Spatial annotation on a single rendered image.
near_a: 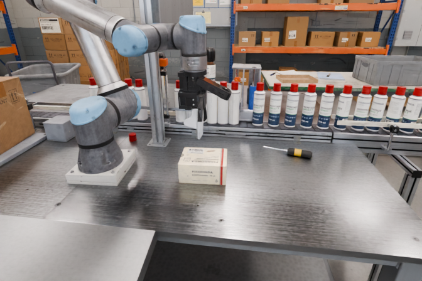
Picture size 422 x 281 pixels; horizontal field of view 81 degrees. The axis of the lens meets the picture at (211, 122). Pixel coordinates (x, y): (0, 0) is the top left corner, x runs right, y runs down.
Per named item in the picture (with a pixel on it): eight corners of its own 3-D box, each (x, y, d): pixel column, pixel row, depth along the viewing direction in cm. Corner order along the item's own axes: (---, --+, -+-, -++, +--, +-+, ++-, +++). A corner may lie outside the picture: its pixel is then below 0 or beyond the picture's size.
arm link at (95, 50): (100, 132, 93) (28, -23, 79) (127, 118, 106) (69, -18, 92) (123, 127, 87) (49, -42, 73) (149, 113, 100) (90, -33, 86)
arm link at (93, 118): (68, 142, 83) (56, 104, 78) (99, 127, 95) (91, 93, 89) (95, 148, 79) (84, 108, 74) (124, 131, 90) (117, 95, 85)
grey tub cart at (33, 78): (46, 118, 368) (28, 52, 331) (92, 115, 382) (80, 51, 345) (19, 145, 288) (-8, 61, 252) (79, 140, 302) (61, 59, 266)
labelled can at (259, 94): (262, 122, 122) (265, 81, 114) (263, 127, 117) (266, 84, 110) (251, 122, 123) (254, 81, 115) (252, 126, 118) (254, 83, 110)
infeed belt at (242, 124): (325, 132, 121) (327, 124, 120) (331, 139, 114) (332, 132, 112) (21, 116, 141) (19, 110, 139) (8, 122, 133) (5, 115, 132)
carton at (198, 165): (227, 165, 95) (227, 148, 92) (225, 185, 84) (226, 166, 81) (185, 164, 96) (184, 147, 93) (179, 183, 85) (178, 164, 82)
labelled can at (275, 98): (277, 123, 121) (282, 81, 113) (279, 127, 116) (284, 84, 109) (267, 123, 122) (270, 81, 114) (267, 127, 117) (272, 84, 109)
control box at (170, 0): (194, 36, 104) (193, -16, 97) (161, 37, 92) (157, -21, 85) (178, 35, 110) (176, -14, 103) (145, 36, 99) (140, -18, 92)
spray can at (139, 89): (149, 117, 129) (145, 78, 121) (146, 121, 124) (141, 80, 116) (139, 116, 129) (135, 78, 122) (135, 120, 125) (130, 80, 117)
